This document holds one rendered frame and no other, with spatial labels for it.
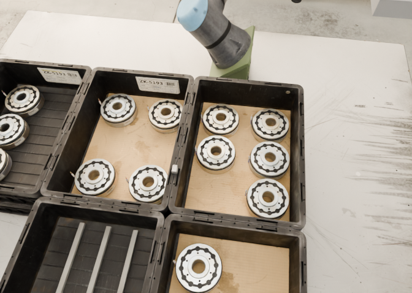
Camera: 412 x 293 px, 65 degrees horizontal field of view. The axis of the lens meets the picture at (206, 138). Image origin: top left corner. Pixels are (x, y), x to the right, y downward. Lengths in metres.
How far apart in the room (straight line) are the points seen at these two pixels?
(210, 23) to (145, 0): 1.82
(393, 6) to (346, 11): 1.83
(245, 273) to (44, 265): 0.47
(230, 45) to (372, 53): 0.61
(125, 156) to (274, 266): 0.48
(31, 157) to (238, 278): 0.64
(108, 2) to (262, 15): 1.22
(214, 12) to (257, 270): 0.73
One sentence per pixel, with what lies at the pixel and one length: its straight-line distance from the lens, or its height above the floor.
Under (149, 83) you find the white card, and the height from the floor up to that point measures 0.90.
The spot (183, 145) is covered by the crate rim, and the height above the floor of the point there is 0.93.
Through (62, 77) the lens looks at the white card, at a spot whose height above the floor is 0.89.
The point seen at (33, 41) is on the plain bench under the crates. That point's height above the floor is 0.70.
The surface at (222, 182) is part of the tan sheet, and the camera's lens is 0.85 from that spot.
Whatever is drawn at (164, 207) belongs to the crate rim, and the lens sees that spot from 0.73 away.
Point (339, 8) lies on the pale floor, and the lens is 2.83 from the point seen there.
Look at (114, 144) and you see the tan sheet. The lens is 0.95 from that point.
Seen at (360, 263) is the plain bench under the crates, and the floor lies 0.70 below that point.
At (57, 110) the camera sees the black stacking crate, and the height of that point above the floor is 0.83.
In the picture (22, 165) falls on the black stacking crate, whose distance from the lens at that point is 1.02.
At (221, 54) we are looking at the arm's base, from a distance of 1.08.
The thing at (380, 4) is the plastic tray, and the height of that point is 1.08.
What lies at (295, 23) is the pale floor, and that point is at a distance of 2.60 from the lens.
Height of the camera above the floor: 1.61
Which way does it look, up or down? 59 degrees down
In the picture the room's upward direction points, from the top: 3 degrees counter-clockwise
